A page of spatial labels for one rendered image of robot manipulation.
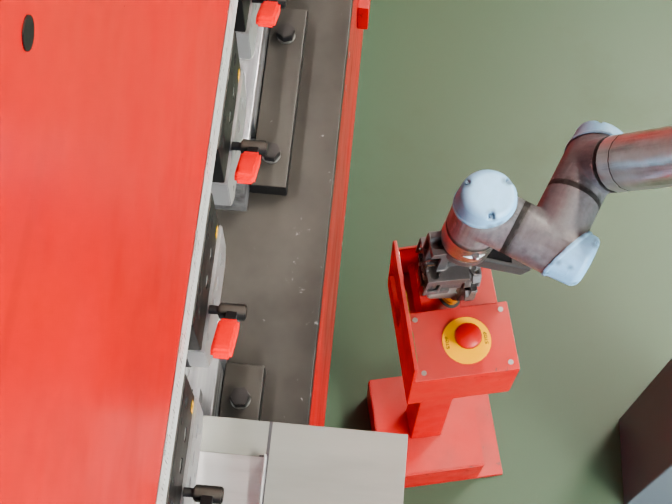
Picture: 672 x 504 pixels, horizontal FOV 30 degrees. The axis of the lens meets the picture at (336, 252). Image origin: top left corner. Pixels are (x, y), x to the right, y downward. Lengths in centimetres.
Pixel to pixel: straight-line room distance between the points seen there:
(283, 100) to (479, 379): 50
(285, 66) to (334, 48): 9
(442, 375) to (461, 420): 67
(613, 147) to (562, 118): 129
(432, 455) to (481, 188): 97
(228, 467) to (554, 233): 50
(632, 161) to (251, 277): 55
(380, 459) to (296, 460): 10
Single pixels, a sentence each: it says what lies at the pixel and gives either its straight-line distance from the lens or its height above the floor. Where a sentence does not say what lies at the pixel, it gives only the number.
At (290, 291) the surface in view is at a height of 88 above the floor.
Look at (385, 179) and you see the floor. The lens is 280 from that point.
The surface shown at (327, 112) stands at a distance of 188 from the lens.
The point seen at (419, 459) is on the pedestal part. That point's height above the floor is 12.
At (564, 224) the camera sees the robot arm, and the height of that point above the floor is 106.
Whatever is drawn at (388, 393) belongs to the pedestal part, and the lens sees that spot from 250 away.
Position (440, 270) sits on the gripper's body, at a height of 87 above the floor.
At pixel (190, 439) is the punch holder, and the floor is 124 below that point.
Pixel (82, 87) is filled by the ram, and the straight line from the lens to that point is 75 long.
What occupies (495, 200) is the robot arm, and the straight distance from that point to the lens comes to 160.
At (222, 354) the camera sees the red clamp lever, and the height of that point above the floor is 130.
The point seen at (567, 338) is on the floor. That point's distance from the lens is 271.
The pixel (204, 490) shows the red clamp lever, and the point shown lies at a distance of 131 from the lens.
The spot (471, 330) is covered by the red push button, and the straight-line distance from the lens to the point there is 182.
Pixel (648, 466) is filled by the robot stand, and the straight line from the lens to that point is 244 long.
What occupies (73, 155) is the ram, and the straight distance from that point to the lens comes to 74.
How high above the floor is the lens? 253
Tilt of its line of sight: 68 degrees down
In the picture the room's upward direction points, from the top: 1 degrees clockwise
